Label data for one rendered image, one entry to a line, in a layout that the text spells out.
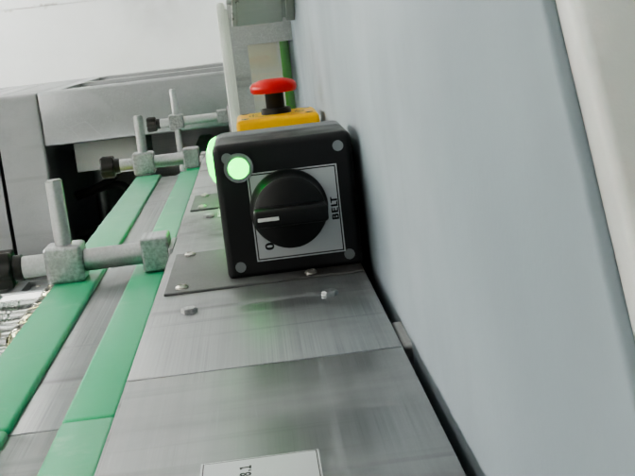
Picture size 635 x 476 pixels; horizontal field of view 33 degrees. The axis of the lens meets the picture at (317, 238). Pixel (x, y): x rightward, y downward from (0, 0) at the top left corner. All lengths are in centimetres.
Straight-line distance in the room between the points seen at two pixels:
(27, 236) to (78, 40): 279
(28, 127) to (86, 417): 178
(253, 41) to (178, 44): 358
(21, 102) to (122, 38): 276
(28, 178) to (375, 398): 189
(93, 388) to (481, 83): 31
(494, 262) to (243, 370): 20
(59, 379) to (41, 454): 10
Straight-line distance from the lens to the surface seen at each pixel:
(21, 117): 226
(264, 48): 140
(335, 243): 63
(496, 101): 26
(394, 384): 43
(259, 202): 60
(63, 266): 78
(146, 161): 137
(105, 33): 500
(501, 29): 25
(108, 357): 58
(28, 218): 228
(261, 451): 38
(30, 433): 50
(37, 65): 505
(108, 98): 223
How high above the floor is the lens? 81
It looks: 2 degrees down
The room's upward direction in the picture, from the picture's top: 97 degrees counter-clockwise
